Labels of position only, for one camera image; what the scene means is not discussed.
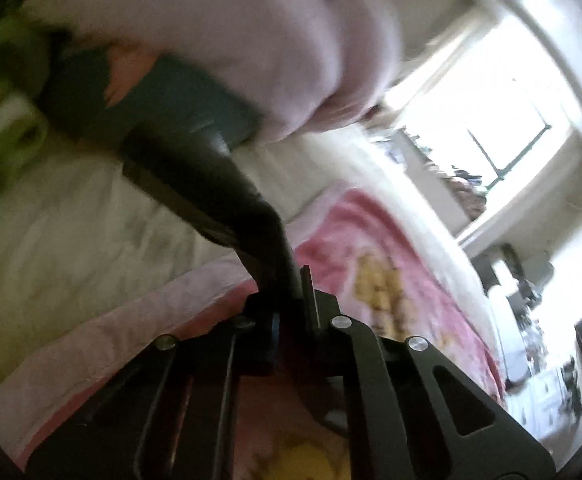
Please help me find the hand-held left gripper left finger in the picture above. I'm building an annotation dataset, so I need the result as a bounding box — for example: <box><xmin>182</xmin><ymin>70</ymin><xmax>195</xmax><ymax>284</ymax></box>
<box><xmin>21</xmin><ymin>294</ymin><xmax>283</xmax><ymax>480</ymax></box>

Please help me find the pile of clothes on windowsill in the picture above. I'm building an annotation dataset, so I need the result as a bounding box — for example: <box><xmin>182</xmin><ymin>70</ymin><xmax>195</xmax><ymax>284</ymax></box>
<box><xmin>371</xmin><ymin>125</ymin><xmax>494</xmax><ymax>223</ymax></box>

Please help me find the dark green leaf-print pillow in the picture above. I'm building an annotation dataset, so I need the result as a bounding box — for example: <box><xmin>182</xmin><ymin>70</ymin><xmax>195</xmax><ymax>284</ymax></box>
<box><xmin>40</xmin><ymin>49</ymin><xmax>268</xmax><ymax>153</ymax></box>

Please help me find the window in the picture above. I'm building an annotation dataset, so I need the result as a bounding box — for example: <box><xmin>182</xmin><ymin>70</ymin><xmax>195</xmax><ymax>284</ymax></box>
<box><xmin>383</xmin><ymin>10</ymin><xmax>574</xmax><ymax>203</ymax></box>

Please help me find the white cabinet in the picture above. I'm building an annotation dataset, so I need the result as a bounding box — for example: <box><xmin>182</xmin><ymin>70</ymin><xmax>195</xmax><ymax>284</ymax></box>
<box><xmin>501</xmin><ymin>357</ymin><xmax>582</xmax><ymax>438</ymax></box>

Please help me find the pink printed blanket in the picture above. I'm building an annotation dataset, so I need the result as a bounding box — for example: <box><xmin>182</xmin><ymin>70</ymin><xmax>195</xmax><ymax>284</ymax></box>
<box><xmin>0</xmin><ymin>187</ymin><xmax>509</xmax><ymax>480</ymax></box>

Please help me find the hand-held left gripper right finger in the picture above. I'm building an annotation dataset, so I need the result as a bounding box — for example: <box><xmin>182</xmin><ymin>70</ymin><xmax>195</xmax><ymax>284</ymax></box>
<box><xmin>298</xmin><ymin>265</ymin><xmax>557</xmax><ymax>480</ymax></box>

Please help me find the lime green cloth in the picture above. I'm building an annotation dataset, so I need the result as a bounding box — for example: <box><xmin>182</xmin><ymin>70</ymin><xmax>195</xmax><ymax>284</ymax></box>
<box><xmin>0</xmin><ymin>7</ymin><xmax>58</xmax><ymax>198</ymax></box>

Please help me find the pale pink quilt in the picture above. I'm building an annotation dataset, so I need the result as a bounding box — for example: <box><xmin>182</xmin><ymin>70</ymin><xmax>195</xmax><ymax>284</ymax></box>
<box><xmin>23</xmin><ymin>0</ymin><xmax>408</xmax><ymax>145</ymax></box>

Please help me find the black leather garment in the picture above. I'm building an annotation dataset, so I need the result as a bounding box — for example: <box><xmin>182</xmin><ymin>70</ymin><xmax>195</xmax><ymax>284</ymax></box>
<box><xmin>121</xmin><ymin>124</ymin><xmax>306</xmax><ymax>313</ymax></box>

